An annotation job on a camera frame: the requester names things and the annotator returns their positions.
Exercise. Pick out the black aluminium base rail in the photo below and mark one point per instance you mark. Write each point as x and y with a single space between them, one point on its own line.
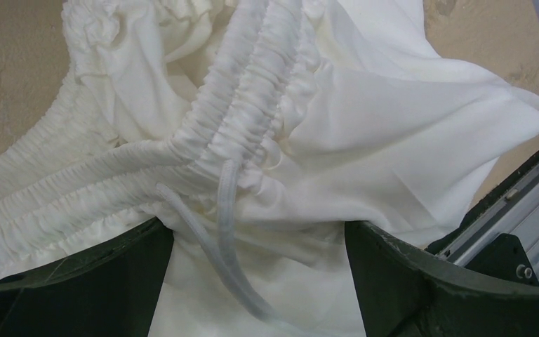
499 237

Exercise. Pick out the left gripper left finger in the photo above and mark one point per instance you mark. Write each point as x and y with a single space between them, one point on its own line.
111 289

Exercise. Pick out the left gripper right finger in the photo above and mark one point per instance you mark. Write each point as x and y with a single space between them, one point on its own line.
405 291

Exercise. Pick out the white shorts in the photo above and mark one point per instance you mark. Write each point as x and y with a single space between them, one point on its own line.
254 130

